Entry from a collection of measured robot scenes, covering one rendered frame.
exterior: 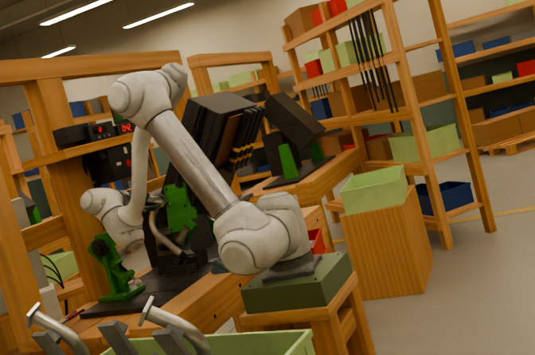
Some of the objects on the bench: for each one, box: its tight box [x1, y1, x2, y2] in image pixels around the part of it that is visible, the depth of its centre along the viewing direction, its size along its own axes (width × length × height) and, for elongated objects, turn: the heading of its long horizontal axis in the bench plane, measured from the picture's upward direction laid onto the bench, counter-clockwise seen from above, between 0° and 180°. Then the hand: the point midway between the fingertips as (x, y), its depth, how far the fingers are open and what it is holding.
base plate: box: [79, 239, 220, 318], centre depth 275 cm, size 42×110×2 cm, turn 47°
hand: (156, 201), depth 261 cm, fingers closed on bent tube, 3 cm apart
